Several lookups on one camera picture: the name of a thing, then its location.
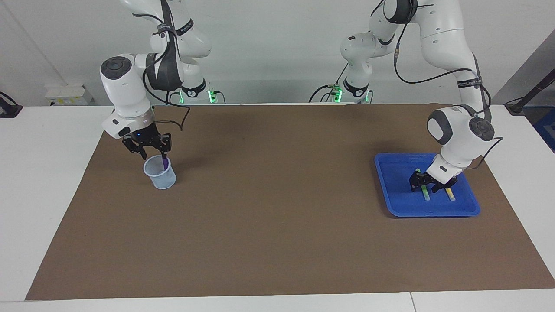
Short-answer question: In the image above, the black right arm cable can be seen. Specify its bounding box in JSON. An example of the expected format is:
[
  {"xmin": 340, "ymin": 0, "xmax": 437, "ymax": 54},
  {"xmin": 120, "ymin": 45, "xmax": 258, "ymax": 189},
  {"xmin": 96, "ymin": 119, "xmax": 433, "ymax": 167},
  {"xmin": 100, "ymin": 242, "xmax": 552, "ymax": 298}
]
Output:
[{"xmin": 142, "ymin": 65, "xmax": 191, "ymax": 131}]

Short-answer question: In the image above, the green marker pen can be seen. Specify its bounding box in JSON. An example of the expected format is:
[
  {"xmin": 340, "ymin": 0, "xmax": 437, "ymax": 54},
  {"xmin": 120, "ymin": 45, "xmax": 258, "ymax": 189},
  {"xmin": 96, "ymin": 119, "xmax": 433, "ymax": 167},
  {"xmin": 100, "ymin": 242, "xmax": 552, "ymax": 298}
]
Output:
[{"xmin": 415, "ymin": 168, "xmax": 431, "ymax": 201}]

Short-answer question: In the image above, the brown table mat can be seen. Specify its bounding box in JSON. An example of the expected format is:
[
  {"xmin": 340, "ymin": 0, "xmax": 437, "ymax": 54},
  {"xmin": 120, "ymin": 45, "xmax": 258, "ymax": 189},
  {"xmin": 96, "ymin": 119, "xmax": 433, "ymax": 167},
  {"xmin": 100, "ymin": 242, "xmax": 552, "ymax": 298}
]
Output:
[{"xmin": 25, "ymin": 103, "xmax": 555, "ymax": 301}]

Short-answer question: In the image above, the blue plastic tray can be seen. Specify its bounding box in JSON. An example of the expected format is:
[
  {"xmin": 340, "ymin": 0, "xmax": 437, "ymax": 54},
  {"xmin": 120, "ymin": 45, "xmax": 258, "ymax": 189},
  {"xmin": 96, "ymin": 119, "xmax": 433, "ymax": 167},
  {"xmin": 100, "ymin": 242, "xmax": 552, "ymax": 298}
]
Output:
[{"xmin": 374, "ymin": 153, "xmax": 481, "ymax": 218}]

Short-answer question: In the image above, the clear plastic cup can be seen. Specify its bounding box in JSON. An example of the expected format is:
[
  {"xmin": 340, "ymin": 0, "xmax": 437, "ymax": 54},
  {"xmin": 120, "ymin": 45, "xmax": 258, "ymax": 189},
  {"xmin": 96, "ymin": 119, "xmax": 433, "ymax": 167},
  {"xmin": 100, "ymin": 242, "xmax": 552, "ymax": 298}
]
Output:
[{"xmin": 144, "ymin": 155, "xmax": 177, "ymax": 190}]

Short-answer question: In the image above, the black stand pole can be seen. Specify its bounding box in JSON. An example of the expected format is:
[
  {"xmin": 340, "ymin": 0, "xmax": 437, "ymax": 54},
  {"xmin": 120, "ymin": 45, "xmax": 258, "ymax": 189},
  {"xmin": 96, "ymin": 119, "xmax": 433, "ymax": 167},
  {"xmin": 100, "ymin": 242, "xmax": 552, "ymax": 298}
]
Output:
[{"xmin": 505, "ymin": 69, "xmax": 555, "ymax": 115}]

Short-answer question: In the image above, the black base cable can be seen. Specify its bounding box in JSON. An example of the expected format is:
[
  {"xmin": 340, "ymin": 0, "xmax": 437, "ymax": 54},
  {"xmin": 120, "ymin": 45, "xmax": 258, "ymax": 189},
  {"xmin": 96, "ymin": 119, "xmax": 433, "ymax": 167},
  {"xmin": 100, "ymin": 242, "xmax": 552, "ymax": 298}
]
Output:
[
  {"xmin": 309, "ymin": 63, "xmax": 349, "ymax": 103},
  {"xmin": 166, "ymin": 84, "xmax": 226, "ymax": 105}
]

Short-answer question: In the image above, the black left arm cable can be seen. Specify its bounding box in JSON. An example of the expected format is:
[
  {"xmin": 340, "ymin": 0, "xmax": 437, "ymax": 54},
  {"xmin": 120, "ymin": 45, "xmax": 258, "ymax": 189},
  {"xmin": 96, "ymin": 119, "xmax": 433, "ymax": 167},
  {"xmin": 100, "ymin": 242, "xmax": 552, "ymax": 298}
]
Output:
[{"xmin": 392, "ymin": 17, "xmax": 504, "ymax": 170}]

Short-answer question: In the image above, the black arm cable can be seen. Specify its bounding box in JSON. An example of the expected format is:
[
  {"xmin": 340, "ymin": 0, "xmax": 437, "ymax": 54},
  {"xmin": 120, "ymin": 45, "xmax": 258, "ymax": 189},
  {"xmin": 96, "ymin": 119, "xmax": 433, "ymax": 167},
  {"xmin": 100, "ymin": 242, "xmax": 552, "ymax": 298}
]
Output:
[
  {"xmin": 142, "ymin": 65, "xmax": 191, "ymax": 131},
  {"xmin": 392, "ymin": 17, "xmax": 504, "ymax": 170}
]

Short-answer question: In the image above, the white wall socket box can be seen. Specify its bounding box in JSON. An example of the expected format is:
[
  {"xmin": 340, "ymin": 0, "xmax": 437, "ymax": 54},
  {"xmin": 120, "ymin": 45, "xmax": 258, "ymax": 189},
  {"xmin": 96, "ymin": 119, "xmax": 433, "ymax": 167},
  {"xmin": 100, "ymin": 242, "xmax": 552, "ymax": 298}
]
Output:
[{"xmin": 45, "ymin": 84, "xmax": 94, "ymax": 106}]

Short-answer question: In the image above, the blue box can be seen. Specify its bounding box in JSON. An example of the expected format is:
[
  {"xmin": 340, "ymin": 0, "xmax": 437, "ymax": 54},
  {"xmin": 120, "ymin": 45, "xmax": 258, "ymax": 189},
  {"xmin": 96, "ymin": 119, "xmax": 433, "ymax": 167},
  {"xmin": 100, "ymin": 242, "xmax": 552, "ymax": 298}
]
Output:
[{"xmin": 535, "ymin": 108, "xmax": 555, "ymax": 153}]

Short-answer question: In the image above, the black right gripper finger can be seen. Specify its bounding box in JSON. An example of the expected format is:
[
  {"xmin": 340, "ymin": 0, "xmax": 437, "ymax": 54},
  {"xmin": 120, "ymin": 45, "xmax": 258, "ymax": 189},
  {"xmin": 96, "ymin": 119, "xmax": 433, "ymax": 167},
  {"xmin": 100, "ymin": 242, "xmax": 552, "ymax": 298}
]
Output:
[
  {"xmin": 123, "ymin": 138, "xmax": 149, "ymax": 161},
  {"xmin": 157, "ymin": 133, "xmax": 173, "ymax": 159}
]

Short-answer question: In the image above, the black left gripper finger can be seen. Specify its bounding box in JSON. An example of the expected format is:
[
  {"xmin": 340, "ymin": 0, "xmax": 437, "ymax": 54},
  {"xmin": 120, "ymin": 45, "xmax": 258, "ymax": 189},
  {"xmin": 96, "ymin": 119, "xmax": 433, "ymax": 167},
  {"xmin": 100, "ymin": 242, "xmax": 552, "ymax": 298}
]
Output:
[
  {"xmin": 431, "ymin": 181, "xmax": 457, "ymax": 195},
  {"xmin": 409, "ymin": 170, "xmax": 428, "ymax": 194}
]

